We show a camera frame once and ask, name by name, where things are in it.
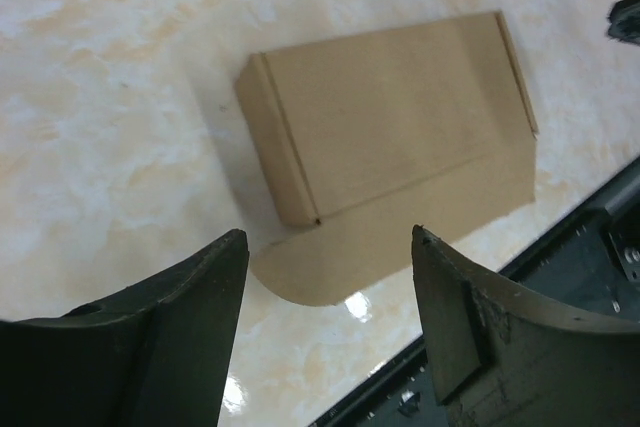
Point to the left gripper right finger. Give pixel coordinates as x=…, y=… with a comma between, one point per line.
x=501, y=354

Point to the brown cardboard box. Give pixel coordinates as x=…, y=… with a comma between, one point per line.
x=360, y=138

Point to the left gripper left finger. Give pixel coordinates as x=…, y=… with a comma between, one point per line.
x=156, y=353

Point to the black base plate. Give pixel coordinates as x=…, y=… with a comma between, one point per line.
x=588, y=260

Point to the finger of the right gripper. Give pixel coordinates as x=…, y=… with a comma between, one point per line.
x=624, y=22

